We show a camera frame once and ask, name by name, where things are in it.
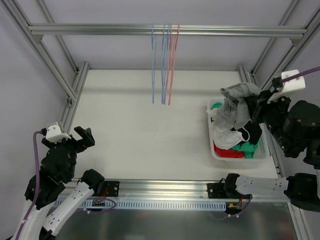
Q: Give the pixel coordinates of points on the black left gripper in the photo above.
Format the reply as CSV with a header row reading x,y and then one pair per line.
x,y
71,142

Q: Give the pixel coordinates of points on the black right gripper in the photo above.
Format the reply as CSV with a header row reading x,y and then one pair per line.
x,y
258,110

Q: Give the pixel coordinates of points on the grey tank top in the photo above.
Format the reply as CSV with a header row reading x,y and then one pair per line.
x,y
234,113

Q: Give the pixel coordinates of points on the green shirt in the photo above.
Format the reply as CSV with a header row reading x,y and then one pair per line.
x,y
247,148

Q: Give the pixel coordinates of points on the white tank top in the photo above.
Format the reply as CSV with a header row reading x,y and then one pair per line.
x,y
221,132

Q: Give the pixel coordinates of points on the red tank top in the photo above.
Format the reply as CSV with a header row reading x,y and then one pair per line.
x,y
228,153

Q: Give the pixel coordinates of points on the blue wire hanger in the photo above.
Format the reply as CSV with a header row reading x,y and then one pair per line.
x,y
163,47
153,62
165,35

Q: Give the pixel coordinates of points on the pink wire hanger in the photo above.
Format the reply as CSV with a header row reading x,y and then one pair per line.
x,y
174,55

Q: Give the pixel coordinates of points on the black tank top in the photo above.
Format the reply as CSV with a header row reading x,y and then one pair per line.
x,y
251,131

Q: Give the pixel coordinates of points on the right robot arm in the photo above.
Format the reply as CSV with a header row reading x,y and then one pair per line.
x,y
296,129

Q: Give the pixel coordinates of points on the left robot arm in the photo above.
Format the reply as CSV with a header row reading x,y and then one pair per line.
x,y
55,156

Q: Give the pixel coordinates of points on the white perforated plastic basket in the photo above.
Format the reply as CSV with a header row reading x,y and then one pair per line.
x,y
261,154

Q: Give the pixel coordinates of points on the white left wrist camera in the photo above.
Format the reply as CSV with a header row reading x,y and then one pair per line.
x,y
55,133

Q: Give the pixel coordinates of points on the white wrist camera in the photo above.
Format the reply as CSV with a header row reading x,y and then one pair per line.
x,y
286,88
55,133

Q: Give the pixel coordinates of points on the aluminium frame left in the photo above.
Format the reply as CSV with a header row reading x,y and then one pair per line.
x,y
72,90

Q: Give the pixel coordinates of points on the aluminium frame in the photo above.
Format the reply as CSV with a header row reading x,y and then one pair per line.
x,y
72,90
280,55

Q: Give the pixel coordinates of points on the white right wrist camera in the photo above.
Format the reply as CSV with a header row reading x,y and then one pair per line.
x,y
286,88

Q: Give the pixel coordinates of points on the black left arm base bracket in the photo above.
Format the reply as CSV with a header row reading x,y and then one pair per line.
x,y
110,187

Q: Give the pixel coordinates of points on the white slotted cable duct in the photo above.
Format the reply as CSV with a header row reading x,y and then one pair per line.
x,y
139,204

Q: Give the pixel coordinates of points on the black right arm base bracket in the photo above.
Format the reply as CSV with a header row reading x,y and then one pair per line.
x,y
220,188

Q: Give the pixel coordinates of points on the aluminium frame right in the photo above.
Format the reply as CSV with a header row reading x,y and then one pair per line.
x,y
280,55

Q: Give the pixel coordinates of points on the aluminium front table rail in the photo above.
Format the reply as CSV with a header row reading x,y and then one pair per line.
x,y
182,190

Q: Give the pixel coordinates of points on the aluminium hanging rail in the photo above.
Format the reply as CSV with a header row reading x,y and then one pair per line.
x,y
103,29

